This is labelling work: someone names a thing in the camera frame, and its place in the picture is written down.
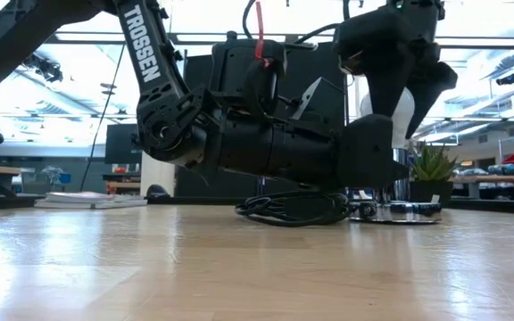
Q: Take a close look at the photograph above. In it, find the potted green succulent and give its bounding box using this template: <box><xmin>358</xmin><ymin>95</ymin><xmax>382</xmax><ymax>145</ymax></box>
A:
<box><xmin>409</xmin><ymin>141</ymin><xmax>461</xmax><ymax>204</ymax></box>

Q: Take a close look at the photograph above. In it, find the red zip tie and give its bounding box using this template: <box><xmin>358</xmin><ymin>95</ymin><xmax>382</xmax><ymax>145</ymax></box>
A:
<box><xmin>254</xmin><ymin>0</ymin><xmax>271</xmax><ymax>68</ymax></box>

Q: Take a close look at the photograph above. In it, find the black folding screen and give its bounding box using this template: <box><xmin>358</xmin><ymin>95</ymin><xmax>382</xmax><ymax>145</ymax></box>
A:
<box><xmin>174</xmin><ymin>42</ymin><xmax>350</xmax><ymax>201</ymax></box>

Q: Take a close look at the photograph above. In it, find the wooden workbench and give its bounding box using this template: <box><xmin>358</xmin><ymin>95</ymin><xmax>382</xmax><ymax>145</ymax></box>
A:
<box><xmin>452</xmin><ymin>175</ymin><xmax>514</xmax><ymax>200</ymax></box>

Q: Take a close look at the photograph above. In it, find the white lightbulb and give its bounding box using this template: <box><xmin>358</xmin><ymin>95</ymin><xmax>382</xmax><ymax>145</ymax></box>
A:
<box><xmin>358</xmin><ymin>86</ymin><xmax>417</xmax><ymax>151</ymax></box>

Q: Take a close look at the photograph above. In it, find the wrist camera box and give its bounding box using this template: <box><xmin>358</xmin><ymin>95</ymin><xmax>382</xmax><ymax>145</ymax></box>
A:
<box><xmin>331</xmin><ymin>11</ymin><xmax>390</xmax><ymax>77</ymax></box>
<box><xmin>210</xmin><ymin>30</ymin><xmax>287</xmax><ymax>118</ymax></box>

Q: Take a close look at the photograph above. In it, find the black aluminium frame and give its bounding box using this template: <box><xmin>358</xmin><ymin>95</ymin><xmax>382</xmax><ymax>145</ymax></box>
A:
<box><xmin>0</xmin><ymin>192</ymin><xmax>514</xmax><ymax>216</ymax></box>

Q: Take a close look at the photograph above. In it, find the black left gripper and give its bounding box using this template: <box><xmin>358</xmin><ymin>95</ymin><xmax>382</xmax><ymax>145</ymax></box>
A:
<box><xmin>203</xmin><ymin>111</ymin><xmax>410</xmax><ymax>189</ymax></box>

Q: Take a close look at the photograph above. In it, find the black lamp power cord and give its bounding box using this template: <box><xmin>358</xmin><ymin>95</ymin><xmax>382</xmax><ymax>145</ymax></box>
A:
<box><xmin>234</xmin><ymin>190</ymin><xmax>377</xmax><ymax>228</ymax></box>

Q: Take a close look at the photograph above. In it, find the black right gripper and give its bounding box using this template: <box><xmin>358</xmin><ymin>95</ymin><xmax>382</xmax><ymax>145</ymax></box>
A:
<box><xmin>359</xmin><ymin>0</ymin><xmax>459</xmax><ymax>139</ymax></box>

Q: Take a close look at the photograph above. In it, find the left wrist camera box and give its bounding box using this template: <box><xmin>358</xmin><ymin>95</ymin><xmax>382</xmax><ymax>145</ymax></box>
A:
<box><xmin>210</xmin><ymin>30</ymin><xmax>287</xmax><ymax>118</ymax></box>

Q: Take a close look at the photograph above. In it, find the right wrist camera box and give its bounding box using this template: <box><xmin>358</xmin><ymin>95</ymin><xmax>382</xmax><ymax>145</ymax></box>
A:
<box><xmin>331</xmin><ymin>11</ymin><xmax>390</xmax><ymax>77</ymax></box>

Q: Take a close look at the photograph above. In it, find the black frame clamp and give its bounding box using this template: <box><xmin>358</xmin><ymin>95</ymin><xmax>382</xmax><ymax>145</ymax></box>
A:
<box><xmin>145</xmin><ymin>184</ymin><xmax>172</xmax><ymax>201</ymax></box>

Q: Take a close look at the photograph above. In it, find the black monitor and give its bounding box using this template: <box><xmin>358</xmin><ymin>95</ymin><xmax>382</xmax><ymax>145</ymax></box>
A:
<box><xmin>104</xmin><ymin>123</ymin><xmax>145</xmax><ymax>165</ymax></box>

